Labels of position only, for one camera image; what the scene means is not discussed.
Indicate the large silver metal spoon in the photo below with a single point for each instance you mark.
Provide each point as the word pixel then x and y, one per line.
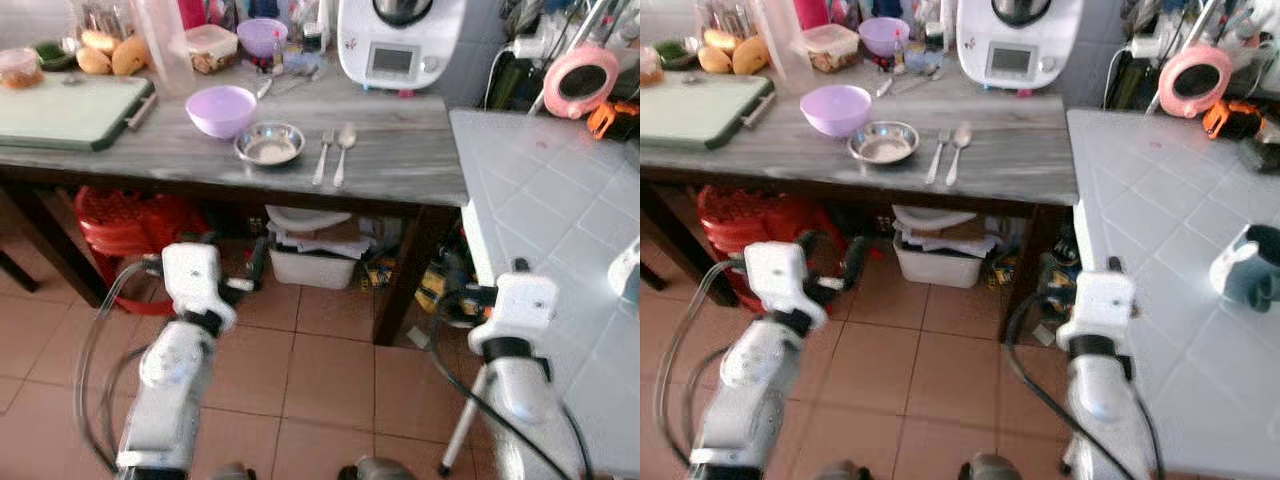
pixel 344 155
pixel 958 155

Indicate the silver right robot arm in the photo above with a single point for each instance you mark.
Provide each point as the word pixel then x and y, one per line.
pixel 520 400
pixel 1100 400

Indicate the white folding table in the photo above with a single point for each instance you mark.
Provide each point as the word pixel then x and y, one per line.
pixel 1170 220
pixel 550 220

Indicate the white plastic bin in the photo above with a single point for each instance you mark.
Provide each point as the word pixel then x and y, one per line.
pixel 940 266
pixel 315 268

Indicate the red plastic stool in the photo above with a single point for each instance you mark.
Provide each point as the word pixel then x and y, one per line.
pixel 130 225
pixel 750 225

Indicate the grey wooden dining table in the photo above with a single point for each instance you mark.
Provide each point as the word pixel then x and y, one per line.
pixel 300 197
pixel 900 195

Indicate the white and blue mug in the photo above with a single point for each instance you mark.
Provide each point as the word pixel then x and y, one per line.
pixel 625 275
pixel 1245 270

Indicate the stainless steel bowl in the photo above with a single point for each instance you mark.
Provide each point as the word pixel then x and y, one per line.
pixel 884 145
pixel 270 146

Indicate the silver metal fork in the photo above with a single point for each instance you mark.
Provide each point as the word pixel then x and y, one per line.
pixel 936 158
pixel 322 158

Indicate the large purple plastic bowl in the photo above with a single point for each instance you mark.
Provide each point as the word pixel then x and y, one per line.
pixel 835 110
pixel 222 110

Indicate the orange and black tool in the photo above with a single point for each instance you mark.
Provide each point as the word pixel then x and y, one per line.
pixel 1230 120
pixel 605 120

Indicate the pink round mirror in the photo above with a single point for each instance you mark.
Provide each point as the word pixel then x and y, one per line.
pixel 560 100
pixel 1172 100

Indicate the green rimmed cutting board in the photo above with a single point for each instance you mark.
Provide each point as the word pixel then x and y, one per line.
pixel 695 110
pixel 65 110

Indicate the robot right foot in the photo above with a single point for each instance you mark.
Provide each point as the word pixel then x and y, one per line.
pixel 990 470
pixel 370 470

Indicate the rectangular clear food container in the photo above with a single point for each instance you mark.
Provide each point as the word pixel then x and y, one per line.
pixel 212 50
pixel 830 50

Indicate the clear bottle with orange cap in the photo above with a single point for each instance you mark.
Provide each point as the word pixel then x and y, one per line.
pixel 785 50
pixel 165 50

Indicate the yellow mango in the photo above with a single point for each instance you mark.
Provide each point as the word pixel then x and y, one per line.
pixel 130 57
pixel 722 40
pixel 94 61
pixel 752 57
pixel 100 41
pixel 716 60

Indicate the small purple plastic bowl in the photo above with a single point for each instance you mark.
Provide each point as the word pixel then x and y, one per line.
pixel 262 36
pixel 884 36

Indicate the white power adapter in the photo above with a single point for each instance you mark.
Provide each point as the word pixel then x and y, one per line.
pixel 535 48
pixel 1155 47

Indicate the pink plastic container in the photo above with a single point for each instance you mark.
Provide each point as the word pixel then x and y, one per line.
pixel 812 12
pixel 192 12

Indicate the round container with pink lid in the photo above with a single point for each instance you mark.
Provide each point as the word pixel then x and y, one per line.
pixel 20 70
pixel 650 66

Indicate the clear glass jar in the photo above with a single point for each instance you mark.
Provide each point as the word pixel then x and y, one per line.
pixel 105 18
pixel 728 17

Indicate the white kitchen food processor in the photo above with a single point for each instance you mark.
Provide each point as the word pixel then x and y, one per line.
pixel 400 45
pixel 1020 45

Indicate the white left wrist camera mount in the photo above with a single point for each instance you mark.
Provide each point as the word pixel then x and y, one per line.
pixel 195 275
pixel 780 275

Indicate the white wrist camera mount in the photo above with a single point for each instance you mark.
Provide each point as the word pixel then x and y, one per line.
pixel 780 275
pixel 1100 305
pixel 520 305
pixel 195 275

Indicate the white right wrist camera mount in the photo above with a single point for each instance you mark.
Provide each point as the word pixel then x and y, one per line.
pixel 520 305
pixel 1100 305

